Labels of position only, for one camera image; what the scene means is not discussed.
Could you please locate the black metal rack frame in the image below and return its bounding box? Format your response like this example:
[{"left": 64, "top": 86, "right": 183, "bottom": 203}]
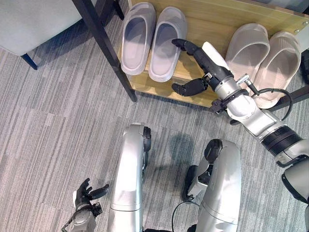
[{"left": 71, "top": 0, "right": 138, "bottom": 102}]

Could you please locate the beige rubber slipper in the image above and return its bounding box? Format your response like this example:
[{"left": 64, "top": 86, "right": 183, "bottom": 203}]
[
  {"left": 225, "top": 23, "right": 270, "bottom": 80},
  {"left": 248, "top": 31, "right": 302, "bottom": 110}
]

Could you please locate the wooden shoe rack shelf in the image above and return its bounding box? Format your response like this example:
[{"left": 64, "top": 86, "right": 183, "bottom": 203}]
[{"left": 117, "top": 0, "right": 309, "bottom": 108}]

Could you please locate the silver robot leg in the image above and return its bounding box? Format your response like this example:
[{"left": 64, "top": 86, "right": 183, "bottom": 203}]
[
  {"left": 181, "top": 138, "right": 242, "bottom": 232},
  {"left": 107, "top": 123, "right": 152, "bottom": 232}
]

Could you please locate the grey rubber slipper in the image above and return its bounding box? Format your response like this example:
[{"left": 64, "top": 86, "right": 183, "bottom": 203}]
[
  {"left": 120, "top": 1, "right": 157, "bottom": 76},
  {"left": 148, "top": 6, "right": 188, "bottom": 83}
]

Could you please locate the silver right robot leg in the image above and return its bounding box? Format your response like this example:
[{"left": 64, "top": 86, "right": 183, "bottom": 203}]
[{"left": 181, "top": 138, "right": 242, "bottom": 232}]

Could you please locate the silver left robot leg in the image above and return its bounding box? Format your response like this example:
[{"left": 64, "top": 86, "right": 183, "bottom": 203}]
[{"left": 107, "top": 123, "right": 152, "bottom": 232}]

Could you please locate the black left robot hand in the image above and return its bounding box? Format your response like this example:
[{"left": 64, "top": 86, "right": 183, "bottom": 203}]
[{"left": 72, "top": 178, "right": 110, "bottom": 211}]

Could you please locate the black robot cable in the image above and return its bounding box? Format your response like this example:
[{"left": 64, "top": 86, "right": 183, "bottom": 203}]
[{"left": 171, "top": 201, "right": 201, "bottom": 231}]

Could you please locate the grey upholstered chair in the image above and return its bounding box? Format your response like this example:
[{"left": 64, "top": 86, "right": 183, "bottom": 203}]
[{"left": 0, "top": 0, "right": 125, "bottom": 71}]

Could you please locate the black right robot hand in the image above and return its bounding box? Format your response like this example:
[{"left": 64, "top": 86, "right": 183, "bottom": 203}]
[{"left": 171, "top": 38, "right": 234, "bottom": 97}]

